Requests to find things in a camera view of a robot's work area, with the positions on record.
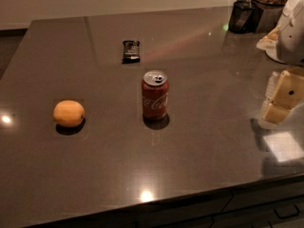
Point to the red coke can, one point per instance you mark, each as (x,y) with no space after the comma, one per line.
(155,88)

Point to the dark snack tray box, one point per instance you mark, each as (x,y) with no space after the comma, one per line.
(263,18)

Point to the orange fruit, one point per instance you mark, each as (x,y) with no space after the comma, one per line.
(68,113)

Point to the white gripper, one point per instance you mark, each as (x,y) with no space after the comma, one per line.
(292,37)

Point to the cabinet drawer handle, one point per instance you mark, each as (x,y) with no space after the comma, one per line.
(287,212)

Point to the black rxbar chocolate bar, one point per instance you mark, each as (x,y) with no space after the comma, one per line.
(131,51)

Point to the black mesh cup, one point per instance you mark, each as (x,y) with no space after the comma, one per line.
(241,16)

